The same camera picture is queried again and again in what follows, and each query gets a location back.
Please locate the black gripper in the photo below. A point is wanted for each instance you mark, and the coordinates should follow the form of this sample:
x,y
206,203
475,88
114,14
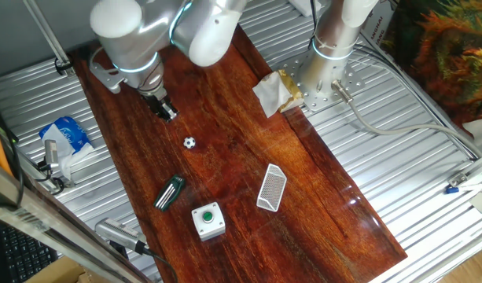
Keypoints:
x,y
156,103

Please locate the small black white soccer ball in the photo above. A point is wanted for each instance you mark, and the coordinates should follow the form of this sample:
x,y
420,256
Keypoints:
x,y
189,142

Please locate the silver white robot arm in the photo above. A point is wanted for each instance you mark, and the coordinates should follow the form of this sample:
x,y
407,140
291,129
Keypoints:
x,y
122,39

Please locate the white mesh toy goal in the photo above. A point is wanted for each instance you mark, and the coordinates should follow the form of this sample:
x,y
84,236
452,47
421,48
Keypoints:
x,y
271,188

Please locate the green folding hex key set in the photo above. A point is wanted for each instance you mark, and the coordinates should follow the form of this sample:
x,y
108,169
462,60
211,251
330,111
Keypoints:
x,y
169,193

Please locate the glossy red-brown wooden board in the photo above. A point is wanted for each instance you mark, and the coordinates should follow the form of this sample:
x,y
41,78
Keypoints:
x,y
244,157

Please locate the blue tissue pack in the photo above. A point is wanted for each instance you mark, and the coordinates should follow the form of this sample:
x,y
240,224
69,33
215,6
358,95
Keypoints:
x,y
67,133

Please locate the crumpled white paper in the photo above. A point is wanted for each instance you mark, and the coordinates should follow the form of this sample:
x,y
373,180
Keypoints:
x,y
276,92

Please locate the white box with green button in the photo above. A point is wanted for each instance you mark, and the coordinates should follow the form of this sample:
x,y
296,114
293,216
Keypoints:
x,y
208,221

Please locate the thin metal pole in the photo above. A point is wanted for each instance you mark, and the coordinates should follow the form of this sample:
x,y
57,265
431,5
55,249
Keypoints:
x,y
48,37

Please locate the brown cardboard box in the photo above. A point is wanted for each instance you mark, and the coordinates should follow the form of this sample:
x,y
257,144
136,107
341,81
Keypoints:
x,y
59,273

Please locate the black keyboard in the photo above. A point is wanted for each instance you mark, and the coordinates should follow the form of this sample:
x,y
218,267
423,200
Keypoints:
x,y
24,255

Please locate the colourful orange green poster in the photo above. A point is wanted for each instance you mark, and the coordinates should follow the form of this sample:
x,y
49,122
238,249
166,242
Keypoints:
x,y
441,55

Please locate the blue capped pen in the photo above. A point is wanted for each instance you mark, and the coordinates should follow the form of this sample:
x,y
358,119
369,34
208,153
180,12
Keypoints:
x,y
453,190

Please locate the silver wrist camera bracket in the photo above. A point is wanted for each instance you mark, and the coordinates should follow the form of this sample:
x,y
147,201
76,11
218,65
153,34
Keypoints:
x,y
107,76

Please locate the small silver camera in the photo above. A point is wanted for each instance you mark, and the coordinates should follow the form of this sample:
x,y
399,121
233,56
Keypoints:
x,y
51,153

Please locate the ribbed silver camera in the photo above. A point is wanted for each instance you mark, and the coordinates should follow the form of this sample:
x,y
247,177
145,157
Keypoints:
x,y
118,234

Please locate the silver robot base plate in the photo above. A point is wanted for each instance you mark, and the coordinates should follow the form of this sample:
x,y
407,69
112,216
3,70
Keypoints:
x,y
315,98

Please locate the thick aluminium frame bar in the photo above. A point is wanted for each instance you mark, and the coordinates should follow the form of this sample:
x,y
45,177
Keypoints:
x,y
48,228

